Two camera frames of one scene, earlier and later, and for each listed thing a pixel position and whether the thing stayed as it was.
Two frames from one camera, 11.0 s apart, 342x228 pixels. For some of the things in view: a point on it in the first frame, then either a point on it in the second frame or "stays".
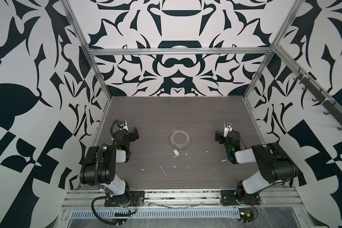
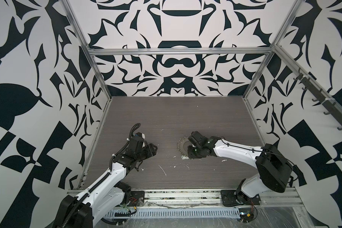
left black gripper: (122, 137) → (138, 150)
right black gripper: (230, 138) → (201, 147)
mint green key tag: (176, 152) → (184, 157)
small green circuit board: (246, 214) stays
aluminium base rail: (93, 199) stays
